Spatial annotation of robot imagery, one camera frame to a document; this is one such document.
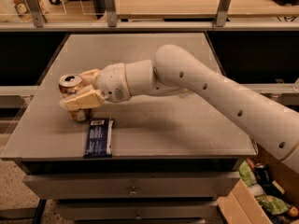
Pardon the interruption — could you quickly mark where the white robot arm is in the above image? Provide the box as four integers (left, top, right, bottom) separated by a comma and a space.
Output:
59, 45, 299, 173

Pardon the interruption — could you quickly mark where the green snack bag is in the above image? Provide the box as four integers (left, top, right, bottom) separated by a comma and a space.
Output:
256, 195, 292, 215

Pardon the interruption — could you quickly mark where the metal bracket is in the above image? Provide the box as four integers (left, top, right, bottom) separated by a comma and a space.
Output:
26, 0, 46, 28
214, 0, 232, 27
105, 0, 118, 27

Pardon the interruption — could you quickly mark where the dark soda can in box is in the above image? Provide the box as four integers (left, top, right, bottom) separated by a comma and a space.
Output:
255, 163, 271, 186

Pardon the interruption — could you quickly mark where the upper grey drawer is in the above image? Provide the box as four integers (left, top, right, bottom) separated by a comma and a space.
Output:
23, 172, 239, 200

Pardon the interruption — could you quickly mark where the middle metal bracket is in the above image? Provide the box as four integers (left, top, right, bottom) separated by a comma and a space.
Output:
105, 0, 118, 27

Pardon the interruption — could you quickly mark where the lower grey drawer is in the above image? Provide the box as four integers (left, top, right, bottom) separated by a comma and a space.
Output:
58, 200, 217, 220

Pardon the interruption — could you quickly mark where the grey drawer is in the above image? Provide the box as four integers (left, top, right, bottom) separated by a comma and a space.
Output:
58, 200, 217, 220
23, 172, 239, 200

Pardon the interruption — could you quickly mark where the orange soda can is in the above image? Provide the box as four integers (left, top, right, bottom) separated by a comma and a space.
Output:
59, 74, 92, 122

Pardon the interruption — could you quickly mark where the blue rxbar blueberry wrapper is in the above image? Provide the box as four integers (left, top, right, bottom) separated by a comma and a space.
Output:
84, 118, 114, 159

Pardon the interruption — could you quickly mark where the right metal bracket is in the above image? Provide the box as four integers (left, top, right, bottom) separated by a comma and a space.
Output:
214, 0, 232, 27

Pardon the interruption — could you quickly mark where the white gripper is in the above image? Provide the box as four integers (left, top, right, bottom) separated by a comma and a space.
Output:
59, 63, 131, 111

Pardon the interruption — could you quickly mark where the white printed bag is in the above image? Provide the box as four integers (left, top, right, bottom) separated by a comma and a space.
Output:
0, 0, 48, 23

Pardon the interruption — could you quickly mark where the cardboard box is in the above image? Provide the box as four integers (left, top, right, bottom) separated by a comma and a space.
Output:
217, 147, 299, 224

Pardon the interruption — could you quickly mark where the left metal bracket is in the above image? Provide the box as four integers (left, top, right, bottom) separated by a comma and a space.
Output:
26, 0, 46, 28

